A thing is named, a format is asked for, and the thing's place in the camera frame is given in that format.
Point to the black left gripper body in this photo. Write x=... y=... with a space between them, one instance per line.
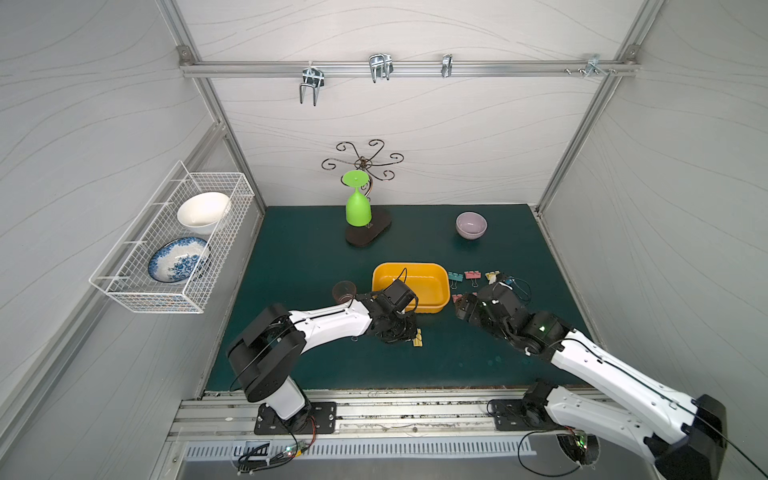
x=395 y=325

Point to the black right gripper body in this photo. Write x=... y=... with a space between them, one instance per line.
x=471 y=308

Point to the yellow binder clip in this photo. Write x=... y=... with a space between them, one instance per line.
x=492 y=276
x=417 y=341

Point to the pink binder clip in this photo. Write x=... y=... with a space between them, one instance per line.
x=473 y=277

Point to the teal binder clip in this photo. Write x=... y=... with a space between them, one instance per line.
x=455 y=278

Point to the yellow plastic storage box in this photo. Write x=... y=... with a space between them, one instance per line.
x=429 y=281

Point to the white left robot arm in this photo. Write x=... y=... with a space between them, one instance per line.
x=264 y=355

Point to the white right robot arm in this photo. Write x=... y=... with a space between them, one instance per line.
x=681 y=436

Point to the small brown glass cup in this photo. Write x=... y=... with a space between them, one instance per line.
x=344 y=292

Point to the lilac ceramic bowl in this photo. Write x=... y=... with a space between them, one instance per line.
x=471 y=225

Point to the green plastic goblet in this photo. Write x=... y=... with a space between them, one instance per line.
x=358 y=209

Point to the dark metal cup stand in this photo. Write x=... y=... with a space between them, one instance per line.
x=378 y=172

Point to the white ceramic bowl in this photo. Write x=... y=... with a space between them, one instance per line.
x=203 y=212

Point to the blue patterned ceramic plate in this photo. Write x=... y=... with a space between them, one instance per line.
x=178 y=260

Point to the small metal hook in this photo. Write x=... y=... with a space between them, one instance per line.
x=446 y=66

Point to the metal loop hook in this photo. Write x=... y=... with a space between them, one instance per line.
x=381 y=67

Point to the metal double hook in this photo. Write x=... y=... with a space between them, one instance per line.
x=312 y=80

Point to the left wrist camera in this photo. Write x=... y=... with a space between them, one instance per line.
x=398 y=296

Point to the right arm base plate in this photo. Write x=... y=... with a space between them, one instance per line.
x=518 y=415

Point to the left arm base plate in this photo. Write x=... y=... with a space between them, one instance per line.
x=315 y=417

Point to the white wire wall basket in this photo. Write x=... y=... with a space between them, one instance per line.
x=123 y=276

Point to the metal bracket hook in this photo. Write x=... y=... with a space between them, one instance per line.
x=591 y=68

